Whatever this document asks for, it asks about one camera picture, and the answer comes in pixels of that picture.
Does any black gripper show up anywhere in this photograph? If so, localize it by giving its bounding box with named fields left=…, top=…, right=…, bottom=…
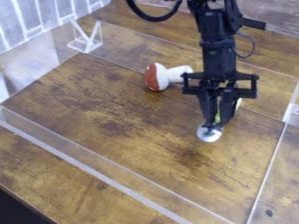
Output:
left=182, top=40, right=259, bottom=126

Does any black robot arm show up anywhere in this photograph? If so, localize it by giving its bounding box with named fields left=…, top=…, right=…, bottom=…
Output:
left=182, top=0, right=259, bottom=130

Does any red white toy mushroom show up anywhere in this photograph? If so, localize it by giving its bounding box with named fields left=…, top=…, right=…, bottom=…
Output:
left=144, top=62, right=194, bottom=92

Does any black strip on table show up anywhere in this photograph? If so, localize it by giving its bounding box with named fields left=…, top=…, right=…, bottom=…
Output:
left=243, top=17, right=267, bottom=31

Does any clear acrylic right barrier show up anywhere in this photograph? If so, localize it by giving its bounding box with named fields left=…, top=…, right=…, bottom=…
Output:
left=247, top=82, right=299, bottom=224

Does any clear acrylic barrier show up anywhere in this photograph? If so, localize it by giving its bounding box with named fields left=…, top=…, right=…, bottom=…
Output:
left=247, top=82, right=299, bottom=224
left=0, top=106, right=235, bottom=224

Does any clear acrylic front barrier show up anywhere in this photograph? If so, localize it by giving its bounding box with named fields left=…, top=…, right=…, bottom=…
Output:
left=0, top=106, right=235, bottom=224

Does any black cable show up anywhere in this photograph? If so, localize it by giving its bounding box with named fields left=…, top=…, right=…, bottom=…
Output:
left=126, top=0, right=184, bottom=23

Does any clear acrylic triangular bracket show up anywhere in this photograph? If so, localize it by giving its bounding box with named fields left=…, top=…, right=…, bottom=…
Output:
left=67, top=20, right=103, bottom=53

